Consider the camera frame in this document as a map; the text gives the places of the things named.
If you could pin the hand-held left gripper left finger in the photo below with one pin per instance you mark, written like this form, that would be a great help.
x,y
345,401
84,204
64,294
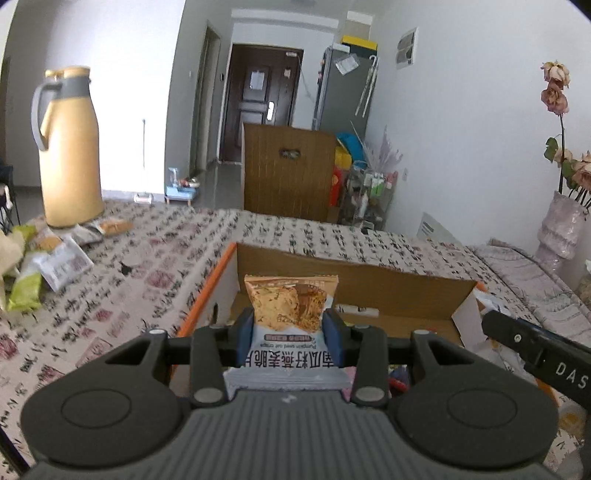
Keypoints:
x,y
244,337

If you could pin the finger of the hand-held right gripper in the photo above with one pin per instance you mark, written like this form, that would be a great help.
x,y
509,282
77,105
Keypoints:
x,y
508,337

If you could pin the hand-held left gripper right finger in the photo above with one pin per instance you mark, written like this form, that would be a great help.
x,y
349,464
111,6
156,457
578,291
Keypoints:
x,y
331,337

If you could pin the orange print crisp packet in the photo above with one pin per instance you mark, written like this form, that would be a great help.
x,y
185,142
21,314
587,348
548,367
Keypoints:
x,y
286,304

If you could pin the red orange cardboard box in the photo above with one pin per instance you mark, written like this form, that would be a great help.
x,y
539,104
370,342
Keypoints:
x,y
369,286

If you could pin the grey quilted cloth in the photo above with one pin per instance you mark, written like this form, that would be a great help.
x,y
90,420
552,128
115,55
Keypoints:
x,y
531,281

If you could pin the clear jar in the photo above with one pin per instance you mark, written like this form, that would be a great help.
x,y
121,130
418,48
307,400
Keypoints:
x,y
586,281

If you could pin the pink ribbed vase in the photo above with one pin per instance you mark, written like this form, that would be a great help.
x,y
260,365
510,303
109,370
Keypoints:
x,y
558,230

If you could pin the white board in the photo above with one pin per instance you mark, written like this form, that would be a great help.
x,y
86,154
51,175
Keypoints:
x,y
434,228

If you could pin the red carton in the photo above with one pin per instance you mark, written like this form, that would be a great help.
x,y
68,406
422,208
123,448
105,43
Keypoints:
x,y
337,187

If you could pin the wooden chair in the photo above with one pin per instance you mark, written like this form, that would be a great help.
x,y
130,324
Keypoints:
x,y
272,184

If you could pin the blue pet water dispenser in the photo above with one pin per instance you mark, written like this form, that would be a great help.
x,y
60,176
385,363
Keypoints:
x,y
180,191

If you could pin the white flat mop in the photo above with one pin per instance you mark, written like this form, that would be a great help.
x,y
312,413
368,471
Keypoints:
x,y
143,198

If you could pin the yellow bag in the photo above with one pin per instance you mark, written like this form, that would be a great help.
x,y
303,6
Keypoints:
x,y
342,159

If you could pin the blue plastic item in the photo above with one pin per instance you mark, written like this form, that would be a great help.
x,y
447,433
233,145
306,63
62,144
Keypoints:
x,y
351,145

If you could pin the purple dried grass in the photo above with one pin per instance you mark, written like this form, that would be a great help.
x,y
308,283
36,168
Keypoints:
x,y
388,152

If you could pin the row of small snack packs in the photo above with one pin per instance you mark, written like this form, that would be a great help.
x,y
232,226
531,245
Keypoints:
x,y
64,265

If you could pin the dark brown entrance door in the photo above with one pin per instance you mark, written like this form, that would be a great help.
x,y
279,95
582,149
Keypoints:
x,y
249,129

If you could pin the grey interior door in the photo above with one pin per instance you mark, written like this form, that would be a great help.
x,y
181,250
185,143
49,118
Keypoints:
x,y
205,106

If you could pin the grey refrigerator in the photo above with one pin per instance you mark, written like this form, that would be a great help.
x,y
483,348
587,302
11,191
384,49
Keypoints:
x,y
341,101

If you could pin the yellow thermos jug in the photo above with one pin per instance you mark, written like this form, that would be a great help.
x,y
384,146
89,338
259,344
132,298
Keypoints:
x,y
69,175

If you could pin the dried pink roses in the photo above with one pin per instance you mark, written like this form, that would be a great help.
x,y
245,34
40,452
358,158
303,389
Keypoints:
x,y
556,99

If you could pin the cream crumpled bag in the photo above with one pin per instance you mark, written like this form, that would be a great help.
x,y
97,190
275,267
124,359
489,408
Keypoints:
x,y
9,251

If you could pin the white folded umbrella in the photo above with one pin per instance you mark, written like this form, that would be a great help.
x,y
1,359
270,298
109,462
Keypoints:
x,y
367,87

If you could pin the paper sheet on refrigerator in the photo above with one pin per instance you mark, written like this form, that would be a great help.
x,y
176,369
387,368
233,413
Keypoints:
x,y
347,64

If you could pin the yellow box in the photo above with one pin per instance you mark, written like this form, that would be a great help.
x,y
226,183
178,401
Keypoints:
x,y
359,41

